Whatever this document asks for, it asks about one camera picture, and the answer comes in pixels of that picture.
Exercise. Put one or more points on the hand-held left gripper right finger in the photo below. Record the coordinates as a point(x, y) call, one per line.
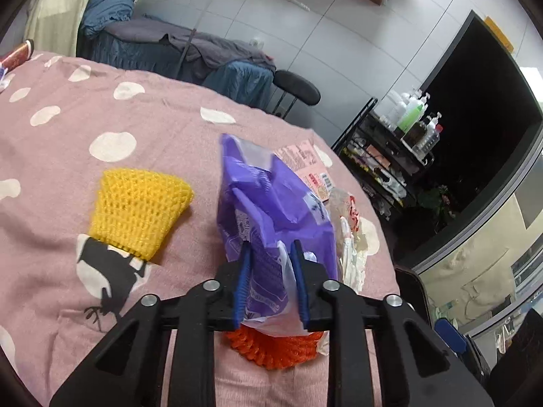
point(298, 284)

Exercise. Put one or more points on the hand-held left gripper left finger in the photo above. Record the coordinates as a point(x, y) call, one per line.
point(242, 280)

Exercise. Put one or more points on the purple plastic bag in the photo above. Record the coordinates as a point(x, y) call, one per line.
point(271, 195)

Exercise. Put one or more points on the black waste bin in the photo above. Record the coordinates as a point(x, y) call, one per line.
point(409, 288)

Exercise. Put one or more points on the clear plastic wrapper red print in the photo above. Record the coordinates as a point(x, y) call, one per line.
point(351, 258)

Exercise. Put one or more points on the orange foam fruit net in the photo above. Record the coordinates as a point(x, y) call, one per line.
point(271, 352)

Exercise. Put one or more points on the pink snack packet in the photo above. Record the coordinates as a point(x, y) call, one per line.
point(303, 159)

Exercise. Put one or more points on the yellow foam fruit net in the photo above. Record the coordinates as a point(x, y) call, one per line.
point(135, 207)

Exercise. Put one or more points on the black shelf cart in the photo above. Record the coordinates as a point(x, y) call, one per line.
point(382, 169)

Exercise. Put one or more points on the blue plastic object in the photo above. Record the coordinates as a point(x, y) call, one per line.
point(449, 335)

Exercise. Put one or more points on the potted plant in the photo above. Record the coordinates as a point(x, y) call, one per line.
point(437, 203)

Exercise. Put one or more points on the blue fabric cover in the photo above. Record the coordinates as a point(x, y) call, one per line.
point(242, 82)

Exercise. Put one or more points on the row of pump bottles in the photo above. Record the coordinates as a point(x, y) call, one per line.
point(409, 118)

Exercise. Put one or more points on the grey cloth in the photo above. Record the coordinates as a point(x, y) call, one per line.
point(212, 46)

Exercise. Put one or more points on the crumpled blue cloth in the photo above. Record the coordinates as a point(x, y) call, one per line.
point(108, 4)

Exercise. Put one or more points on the cream curtain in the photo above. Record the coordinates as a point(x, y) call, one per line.
point(59, 8)

